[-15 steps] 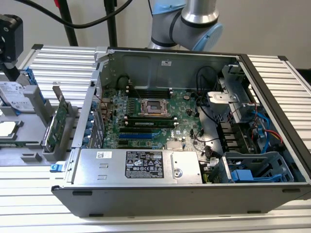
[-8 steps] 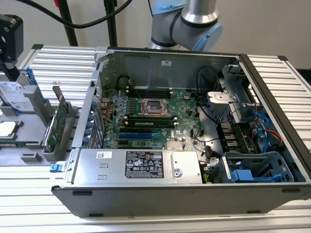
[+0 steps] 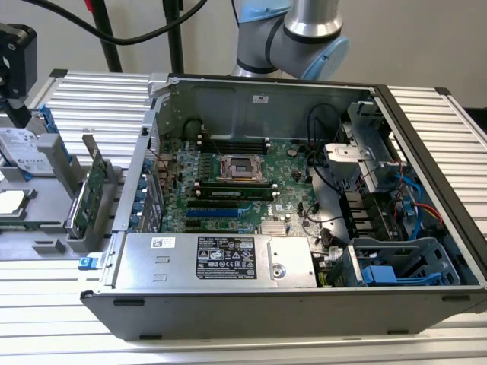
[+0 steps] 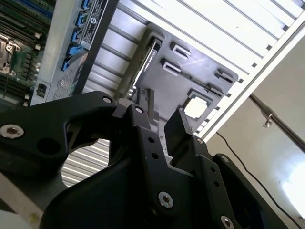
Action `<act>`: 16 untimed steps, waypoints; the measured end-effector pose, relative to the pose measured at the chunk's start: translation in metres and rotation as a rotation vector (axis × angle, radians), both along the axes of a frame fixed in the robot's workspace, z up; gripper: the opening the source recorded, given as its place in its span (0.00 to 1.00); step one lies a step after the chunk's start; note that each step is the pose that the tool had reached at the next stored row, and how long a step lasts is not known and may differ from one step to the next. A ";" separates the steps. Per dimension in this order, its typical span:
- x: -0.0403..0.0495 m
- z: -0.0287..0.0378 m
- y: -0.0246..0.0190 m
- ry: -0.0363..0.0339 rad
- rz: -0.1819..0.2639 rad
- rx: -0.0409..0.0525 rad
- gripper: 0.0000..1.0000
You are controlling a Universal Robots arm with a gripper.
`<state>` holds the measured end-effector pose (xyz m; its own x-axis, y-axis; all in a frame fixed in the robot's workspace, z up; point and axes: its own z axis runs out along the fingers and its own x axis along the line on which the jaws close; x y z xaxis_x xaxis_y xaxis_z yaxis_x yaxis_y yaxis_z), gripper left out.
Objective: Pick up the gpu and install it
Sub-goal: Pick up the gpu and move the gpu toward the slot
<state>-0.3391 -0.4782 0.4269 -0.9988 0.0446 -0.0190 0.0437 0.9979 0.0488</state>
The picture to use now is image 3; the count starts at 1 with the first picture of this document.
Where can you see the silver CPU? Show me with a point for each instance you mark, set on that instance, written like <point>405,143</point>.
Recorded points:
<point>13,201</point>

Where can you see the blue case latch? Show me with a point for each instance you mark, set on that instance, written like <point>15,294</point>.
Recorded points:
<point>86,263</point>

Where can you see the grey parts rack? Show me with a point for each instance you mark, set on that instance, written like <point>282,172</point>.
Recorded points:
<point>49,197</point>

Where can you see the grey plastic disk bay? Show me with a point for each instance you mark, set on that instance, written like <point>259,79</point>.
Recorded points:
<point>399,249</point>

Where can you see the black plastic drive bay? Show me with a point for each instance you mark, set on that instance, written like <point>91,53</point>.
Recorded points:
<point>361,213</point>

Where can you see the green RAM stick white label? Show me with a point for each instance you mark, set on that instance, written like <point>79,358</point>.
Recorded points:
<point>228,194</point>

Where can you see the green graphics card black cooler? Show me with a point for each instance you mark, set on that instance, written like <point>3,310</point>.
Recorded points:
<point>89,190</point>

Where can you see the silver metal drive cage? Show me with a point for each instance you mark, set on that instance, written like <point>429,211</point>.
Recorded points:
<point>342,156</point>

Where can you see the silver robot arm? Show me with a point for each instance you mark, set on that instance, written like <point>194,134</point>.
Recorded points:
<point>296,23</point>

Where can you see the grey open PC case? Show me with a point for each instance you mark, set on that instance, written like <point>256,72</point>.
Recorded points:
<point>266,315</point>

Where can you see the blue expansion slot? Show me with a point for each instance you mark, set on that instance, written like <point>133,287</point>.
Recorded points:
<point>211,213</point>

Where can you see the green motherboard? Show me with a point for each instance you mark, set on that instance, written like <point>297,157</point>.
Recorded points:
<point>281,178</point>

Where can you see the silver finned heatsink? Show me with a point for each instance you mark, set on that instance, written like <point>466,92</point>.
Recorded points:
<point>273,228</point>

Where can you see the black stand leg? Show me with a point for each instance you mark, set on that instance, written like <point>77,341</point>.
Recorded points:
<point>176,49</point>
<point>108,42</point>

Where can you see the hard disk blue carrier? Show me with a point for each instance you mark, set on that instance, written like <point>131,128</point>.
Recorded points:
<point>23,152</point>

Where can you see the round coin battery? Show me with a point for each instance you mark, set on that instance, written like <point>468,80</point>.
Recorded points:
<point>292,151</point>

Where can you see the silver power supply unit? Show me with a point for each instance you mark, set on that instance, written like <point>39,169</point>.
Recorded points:
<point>160,266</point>

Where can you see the CPU socket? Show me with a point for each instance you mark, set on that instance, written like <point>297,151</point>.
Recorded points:
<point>240,167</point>

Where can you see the empty blue disk carrier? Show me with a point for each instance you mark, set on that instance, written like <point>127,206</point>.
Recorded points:
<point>378,273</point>

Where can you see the long black expansion slot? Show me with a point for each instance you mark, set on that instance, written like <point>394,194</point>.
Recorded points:
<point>213,203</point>

